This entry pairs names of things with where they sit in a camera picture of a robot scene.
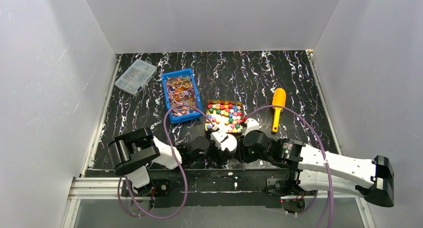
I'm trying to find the dark tin of star candies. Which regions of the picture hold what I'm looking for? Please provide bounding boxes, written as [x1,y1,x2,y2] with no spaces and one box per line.
[205,100,245,134]

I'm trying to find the yellow plastic scoop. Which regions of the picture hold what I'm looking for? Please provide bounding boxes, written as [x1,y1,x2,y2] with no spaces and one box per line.
[271,88,286,133]

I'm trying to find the blue plastic candy bin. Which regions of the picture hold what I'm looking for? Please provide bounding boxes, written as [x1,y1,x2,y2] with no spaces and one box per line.
[162,68,202,124]

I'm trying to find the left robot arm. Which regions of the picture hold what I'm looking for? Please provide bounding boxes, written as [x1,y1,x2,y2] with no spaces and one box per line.
[108,128,237,193]

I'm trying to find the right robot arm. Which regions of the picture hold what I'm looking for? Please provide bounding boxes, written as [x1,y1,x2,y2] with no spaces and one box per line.
[240,130,394,208]

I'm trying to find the clear compartment organizer box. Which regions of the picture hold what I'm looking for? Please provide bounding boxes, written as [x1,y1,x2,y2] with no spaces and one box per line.
[115,59,157,96]

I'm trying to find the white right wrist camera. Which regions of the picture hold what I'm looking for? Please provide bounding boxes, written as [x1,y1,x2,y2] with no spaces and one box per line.
[242,118,259,135]

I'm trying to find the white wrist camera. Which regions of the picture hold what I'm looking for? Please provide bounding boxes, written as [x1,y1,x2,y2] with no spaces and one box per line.
[211,130,237,153]
[242,118,259,135]

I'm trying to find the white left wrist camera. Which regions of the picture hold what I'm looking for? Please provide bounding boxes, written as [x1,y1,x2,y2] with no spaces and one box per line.
[211,130,237,153]

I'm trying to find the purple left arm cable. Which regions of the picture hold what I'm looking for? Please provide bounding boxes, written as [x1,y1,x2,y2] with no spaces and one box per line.
[117,104,215,220]

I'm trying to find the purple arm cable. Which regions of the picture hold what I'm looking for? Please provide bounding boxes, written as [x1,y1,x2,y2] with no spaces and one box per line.
[117,104,215,220]
[244,105,334,228]

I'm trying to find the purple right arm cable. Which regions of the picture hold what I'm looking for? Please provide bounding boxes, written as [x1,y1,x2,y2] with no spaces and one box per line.
[244,105,334,228]

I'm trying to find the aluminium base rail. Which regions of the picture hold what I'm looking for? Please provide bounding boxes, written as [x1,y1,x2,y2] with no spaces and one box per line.
[62,177,375,228]

